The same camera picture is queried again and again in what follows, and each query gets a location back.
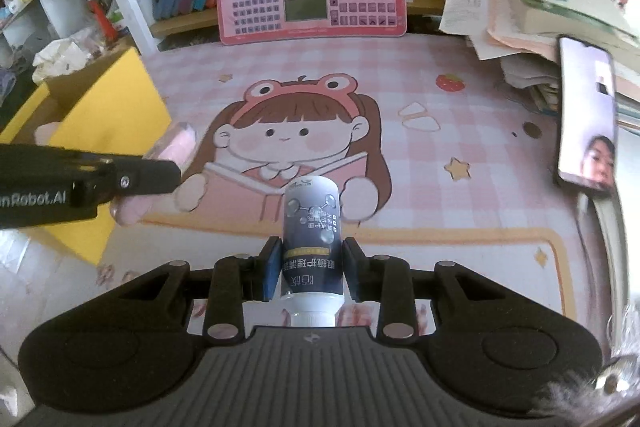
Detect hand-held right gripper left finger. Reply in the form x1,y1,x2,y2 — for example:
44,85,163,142
105,236,282,342

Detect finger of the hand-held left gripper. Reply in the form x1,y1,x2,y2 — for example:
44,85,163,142
0,144,182,196

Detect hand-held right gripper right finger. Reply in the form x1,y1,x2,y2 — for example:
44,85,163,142
341,237,527,342

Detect pink plush toy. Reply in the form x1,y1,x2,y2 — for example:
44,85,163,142
34,122,197,227

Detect dark blue bottle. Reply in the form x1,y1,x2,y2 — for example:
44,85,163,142
278,176,346,329

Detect yellow cardboard box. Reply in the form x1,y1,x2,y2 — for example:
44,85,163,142
0,47,173,265

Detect pink checked table mat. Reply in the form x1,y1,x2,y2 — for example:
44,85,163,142
0,32,631,358

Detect grey fluffy cloth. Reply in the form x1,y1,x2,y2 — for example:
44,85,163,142
532,347,640,427

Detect black smartphone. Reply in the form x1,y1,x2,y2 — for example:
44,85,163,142
556,36,618,194

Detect pile of papers and books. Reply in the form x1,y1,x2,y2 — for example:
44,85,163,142
439,0,640,128

